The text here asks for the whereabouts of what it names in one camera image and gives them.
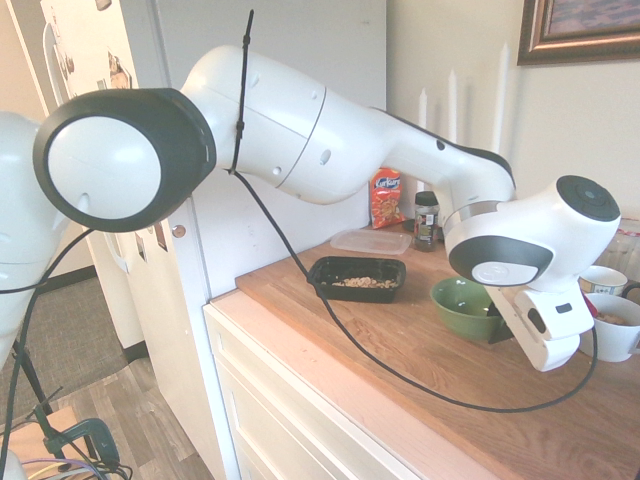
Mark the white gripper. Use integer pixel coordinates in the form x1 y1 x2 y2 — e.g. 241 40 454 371
485 288 582 374

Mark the green ceramic bowl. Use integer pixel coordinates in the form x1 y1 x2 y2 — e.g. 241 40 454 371
429 276 507 343

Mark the poured cereal pile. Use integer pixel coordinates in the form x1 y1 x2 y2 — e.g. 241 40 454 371
331 275 400 290

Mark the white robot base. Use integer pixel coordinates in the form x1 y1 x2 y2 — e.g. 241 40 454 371
0 447 27 480

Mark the white patterned teacup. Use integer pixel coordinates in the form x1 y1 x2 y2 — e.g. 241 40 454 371
578 265 629 298

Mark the large white cup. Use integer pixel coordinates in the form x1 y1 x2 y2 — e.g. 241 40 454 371
579 292 640 364

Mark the dark spice jar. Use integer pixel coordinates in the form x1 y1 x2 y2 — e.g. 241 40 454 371
413 190 442 253

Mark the clear ribbed drinking glass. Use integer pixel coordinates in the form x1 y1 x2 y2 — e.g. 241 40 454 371
597 230 640 282

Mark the black plastic food container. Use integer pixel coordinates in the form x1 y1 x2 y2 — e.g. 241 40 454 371
306 255 408 304

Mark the clear plastic container lid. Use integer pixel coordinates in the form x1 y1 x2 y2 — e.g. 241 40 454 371
329 227 413 256

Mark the orange Kurkure snack bag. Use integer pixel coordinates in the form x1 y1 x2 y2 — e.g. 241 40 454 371
368 166 408 231

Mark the medium white taper candle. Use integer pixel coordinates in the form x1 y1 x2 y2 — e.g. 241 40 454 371
447 69 458 142

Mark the tall white taper candle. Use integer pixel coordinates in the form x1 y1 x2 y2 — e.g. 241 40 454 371
491 41 510 156

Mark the framed picture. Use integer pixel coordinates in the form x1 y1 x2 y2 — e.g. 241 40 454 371
516 0 640 67

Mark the white refrigerator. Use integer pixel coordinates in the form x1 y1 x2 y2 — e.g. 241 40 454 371
7 0 389 480

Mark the green clamp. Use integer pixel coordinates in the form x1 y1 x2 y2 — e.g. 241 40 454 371
28 399 122 470

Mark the wooden mounting board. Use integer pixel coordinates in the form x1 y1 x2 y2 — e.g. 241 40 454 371
8 403 97 464

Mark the black tripod stand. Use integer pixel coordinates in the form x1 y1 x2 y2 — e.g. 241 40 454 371
0 339 69 464

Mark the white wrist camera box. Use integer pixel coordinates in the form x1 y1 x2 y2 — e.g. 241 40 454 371
514 290 596 342

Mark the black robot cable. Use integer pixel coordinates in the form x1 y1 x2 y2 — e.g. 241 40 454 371
0 169 600 480

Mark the bundle of loose wires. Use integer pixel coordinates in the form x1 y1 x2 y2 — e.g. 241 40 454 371
18 453 135 480

